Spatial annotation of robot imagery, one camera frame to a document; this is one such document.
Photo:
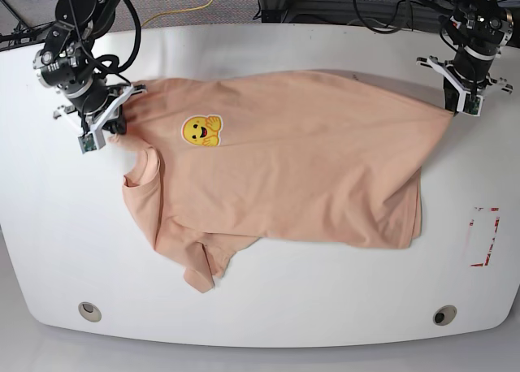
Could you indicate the red tape marking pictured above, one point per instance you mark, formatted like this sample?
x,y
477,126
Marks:
x,y
481,236

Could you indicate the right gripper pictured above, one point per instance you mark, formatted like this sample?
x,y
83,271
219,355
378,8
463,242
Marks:
x,y
98,106

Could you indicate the table grommet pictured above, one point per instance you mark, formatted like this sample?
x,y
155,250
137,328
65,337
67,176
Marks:
x,y
89,312
444,315

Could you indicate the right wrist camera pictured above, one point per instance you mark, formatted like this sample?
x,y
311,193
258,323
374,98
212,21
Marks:
x,y
91,141

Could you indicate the left table grommet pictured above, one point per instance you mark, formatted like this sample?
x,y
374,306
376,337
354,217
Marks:
x,y
89,312

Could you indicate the right table grommet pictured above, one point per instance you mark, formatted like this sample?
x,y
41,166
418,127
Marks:
x,y
444,315

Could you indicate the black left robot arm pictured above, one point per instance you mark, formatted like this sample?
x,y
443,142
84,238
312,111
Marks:
x,y
478,31

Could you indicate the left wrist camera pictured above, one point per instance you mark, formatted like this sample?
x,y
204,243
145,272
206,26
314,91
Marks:
x,y
472,104

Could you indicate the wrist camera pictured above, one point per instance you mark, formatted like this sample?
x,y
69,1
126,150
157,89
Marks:
x,y
91,141
472,104

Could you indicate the peach T-shirt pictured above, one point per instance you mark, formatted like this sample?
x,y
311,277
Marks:
x,y
294,155

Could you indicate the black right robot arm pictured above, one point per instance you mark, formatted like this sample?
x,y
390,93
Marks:
x,y
67,56

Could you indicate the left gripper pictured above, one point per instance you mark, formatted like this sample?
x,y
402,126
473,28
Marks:
x,y
467,72

